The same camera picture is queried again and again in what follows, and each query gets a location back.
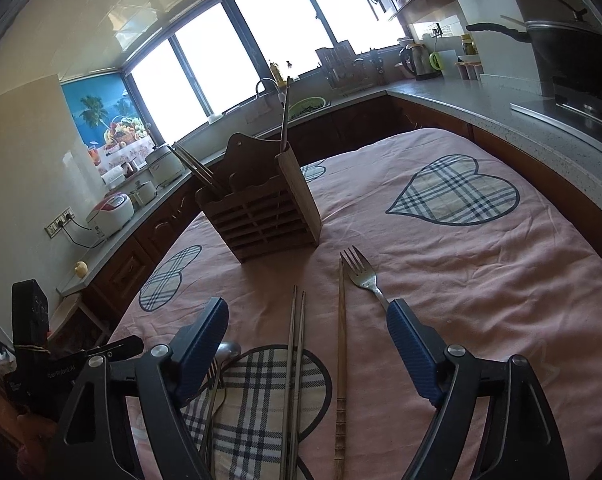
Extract tropical wall poster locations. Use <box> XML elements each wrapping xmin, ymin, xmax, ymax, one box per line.
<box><xmin>61</xmin><ymin>72</ymin><xmax>154</xmax><ymax>176</ymax></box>

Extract carved light wooden chopstick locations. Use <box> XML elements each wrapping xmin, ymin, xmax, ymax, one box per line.
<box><xmin>334</xmin><ymin>256</ymin><xmax>348</xmax><ymax>478</ymax></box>

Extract dark brown chopstick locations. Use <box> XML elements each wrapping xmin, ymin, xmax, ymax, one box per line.
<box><xmin>178</xmin><ymin>142</ymin><xmax>224</xmax><ymax>187</ymax></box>
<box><xmin>172</xmin><ymin>142</ymin><xmax>216</xmax><ymax>191</ymax></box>

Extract gas stove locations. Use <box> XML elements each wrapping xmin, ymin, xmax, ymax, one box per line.
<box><xmin>511</xmin><ymin>92</ymin><xmax>602</xmax><ymax>148</ymax></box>

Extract grey kitchen countertop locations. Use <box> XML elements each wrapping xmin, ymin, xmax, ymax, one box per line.
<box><xmin>56</xmin><ymin>72</ymin><xmax>602</xmax><ymax>296</ymax></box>

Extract metal chopstick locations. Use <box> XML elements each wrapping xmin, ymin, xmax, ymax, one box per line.
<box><xmin>280</xmin><ymin>285</ymin><xmax>298</xmax><ymax>480</ymax></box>
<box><xmin>288</xmin><ymin>290</ymin><xmax>306</xmax><ymax>480</ymax></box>

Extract chrome sink faucet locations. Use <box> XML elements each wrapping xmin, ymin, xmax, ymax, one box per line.
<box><xmin>255</xmin><ymin>78</ymin><xmax>286</xmax><ymax>106</ymax></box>

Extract steel electric kettle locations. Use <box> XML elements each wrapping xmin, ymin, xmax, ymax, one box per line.
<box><xmin>398</xmin><ymin>42</ymin><xmax>432</xmax><ymax>81</ymax></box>

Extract row of spice jars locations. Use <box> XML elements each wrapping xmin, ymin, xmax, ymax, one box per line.
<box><xmin>456</xmin><ymin>57</ymin><xmax>484</xmax><ymax>81</ymax></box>

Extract dish drying rack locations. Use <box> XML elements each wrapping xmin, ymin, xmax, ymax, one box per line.
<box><xmin>315</xmin><ymin>40</ymin><xmax>354</xmax><ymax>88</ymax></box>

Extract white electric cooker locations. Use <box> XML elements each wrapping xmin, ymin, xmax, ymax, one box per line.
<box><xmin>145</xmin><ymin>144</ymin><xmax>186</xmax><ymax>186</ymax></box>

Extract wall power outlet strip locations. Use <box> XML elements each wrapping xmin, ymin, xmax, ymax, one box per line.
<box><xmin>44</xmin><ymin>206</ymin><xmax>76</xmax><ymax>238</ymax></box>

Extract person's left hand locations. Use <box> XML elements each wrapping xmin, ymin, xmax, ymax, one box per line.
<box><xmin>13</xmin><ymin>405</ymin><xmax>59</xmax><ymax>466</ymax></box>

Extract white and pink rice cooker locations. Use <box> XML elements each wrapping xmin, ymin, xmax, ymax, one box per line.
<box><xmin>86</xmin><ymin>191</ymin><xmax>134</xmax><ymax>238</ymax></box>

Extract wooden base cabinets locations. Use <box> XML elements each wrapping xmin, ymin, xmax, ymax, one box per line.
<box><xmin>83</xmin><ymin>95</ymin><xmax>602</xmax><ymax>311</ymax></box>

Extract small white pot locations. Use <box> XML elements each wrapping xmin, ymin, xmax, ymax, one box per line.
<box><xmin>131</xmin><ymin>180</ymin><xmax>158</xmax><ymax>206</ymax></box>

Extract metal spoon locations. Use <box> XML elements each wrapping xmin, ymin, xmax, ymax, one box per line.
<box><xmin>212</xmin><ymin>341</ymin><xmax>242</xmax><ymax>411</ymax></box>

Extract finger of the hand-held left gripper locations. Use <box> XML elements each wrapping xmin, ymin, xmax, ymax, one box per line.
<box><xmin>81</xmin><ymin>336</ymin><xmax>145</xmax><ymax>361</ymax></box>

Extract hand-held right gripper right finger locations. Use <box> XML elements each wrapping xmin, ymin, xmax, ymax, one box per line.
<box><xmin>387</xmin><ymin>298</ymin><xmax>569</xmax><ymax>480</ymax></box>

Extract black wok with lid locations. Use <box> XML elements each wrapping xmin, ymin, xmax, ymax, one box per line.
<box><xmin>466</xmin><ymin>0</ymin><xmax>602</xmax><ymax>96</ymax></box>

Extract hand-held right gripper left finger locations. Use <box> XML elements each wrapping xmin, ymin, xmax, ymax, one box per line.
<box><xmin>46</xmin><ymin>296</ymin><xmax>230</xmax><ymax>480</ymax></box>

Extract wooden utensil holder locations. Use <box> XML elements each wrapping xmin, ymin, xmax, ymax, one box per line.
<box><xmin>195</xmin><ymin>132</ymin><xmax>323</xmax><ymax>263</ymax></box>

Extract large kitchen window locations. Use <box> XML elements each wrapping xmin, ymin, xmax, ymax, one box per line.
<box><xmin>123</xmin><ymin>0</ymin><xmax>416</xmax><ymax>146</ymax></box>

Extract pink heart-print tablecloth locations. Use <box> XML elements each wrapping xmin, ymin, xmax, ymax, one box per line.
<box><xmin>108</xmin><ymin>127</ymin><xmax>602</xmax><ymax>480</ymax></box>

